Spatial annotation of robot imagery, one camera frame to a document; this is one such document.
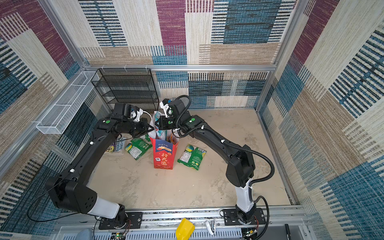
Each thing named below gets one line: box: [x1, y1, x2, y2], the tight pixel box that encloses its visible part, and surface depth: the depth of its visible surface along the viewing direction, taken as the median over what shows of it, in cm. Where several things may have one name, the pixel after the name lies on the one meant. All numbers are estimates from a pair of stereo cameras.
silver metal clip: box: [205, 219, 216, 236], surface depth 72 cm
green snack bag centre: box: [177, 144, 207, 171], surface depth 94 cm
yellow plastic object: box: [176, 218, 196, 240], surface depth 72 cm
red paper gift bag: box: [149, 137, 179, 170], surface depth 80 cm
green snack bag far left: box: [125, 137, 153, 161], surface depth 98 cm
